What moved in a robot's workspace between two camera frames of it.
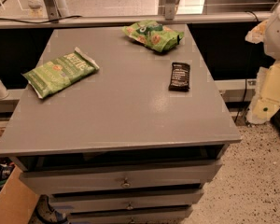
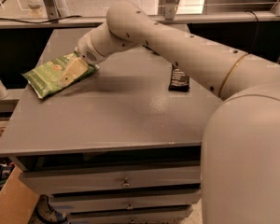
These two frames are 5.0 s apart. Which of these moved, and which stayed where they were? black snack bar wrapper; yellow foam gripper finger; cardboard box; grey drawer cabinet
Moved: yellow foam gripper finger
Stayed: cardboard box; grey drawer cabinet; black snack bar wrapper
